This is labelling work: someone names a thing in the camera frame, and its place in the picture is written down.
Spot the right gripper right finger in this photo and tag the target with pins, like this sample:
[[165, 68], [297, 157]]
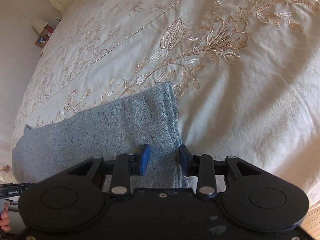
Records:
[[188, 161]]

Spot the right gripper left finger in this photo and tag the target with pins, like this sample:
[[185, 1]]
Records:
[[138, 162]]

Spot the grey speckled pants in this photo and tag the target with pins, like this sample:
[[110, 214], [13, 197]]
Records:
[[121, 126]]

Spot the person's left hand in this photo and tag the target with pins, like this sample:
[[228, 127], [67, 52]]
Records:
[[5, 220]]

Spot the cream embroidered bedspread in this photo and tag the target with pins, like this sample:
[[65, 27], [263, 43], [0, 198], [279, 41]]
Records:
[[245, 73]]

